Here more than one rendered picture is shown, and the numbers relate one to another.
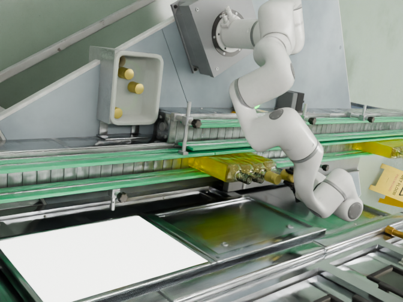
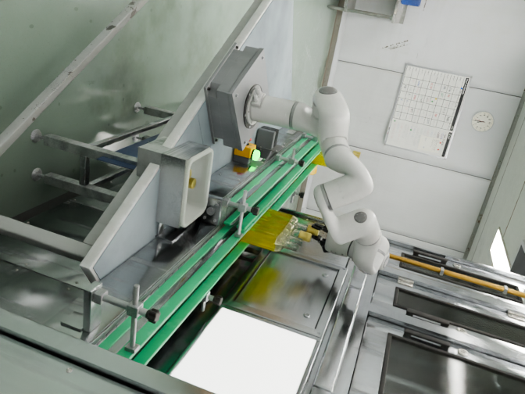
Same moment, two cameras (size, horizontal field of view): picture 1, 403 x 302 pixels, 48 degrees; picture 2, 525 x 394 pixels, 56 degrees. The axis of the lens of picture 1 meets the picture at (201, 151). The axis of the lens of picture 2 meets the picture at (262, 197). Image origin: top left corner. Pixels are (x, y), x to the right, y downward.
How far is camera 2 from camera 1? 90 cm
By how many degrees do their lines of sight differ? 32
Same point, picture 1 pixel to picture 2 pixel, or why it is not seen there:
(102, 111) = (166, 215)
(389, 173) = not seen: hidden behind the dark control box
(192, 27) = (228, 110)
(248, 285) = (348, 349)
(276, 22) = (341, 129)
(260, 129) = (348, 231)
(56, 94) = (132, 215)
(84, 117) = (148, 224)
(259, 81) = (348, 194)
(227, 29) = (258, 109)
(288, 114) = (371, 218)
